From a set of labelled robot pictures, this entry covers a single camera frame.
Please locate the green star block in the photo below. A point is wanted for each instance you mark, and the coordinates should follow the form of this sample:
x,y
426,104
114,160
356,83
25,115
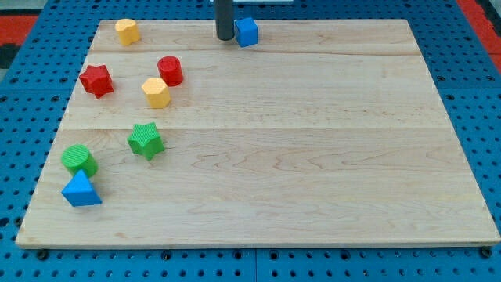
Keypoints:
x,y
145,140

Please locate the red star block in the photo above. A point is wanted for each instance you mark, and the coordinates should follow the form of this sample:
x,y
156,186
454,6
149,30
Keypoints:
x,y
97,80

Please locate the light wooden board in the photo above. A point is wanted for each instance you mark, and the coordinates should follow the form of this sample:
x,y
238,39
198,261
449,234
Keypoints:
x,y
325,134

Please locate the yellow hexagon block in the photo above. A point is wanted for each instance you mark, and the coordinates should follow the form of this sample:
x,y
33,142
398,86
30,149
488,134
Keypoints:
x,y
156,93

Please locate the red cylinder block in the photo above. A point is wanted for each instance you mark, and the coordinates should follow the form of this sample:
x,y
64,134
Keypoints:
x,y
170,70

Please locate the blue cube block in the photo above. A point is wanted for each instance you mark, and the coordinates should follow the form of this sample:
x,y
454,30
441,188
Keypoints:
x,y
246,32

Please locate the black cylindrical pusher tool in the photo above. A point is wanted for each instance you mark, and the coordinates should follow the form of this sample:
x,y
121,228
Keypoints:
x,y
224,17

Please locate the yellow heart block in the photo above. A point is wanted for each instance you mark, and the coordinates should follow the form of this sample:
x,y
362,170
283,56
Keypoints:
x,y
127,31

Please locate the green cylinder block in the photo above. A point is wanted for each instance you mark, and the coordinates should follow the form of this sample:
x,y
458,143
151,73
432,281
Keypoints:
x,y
78,157

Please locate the blue triangle block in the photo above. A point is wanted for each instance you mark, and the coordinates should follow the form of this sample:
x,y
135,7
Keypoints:
x,y
80,191

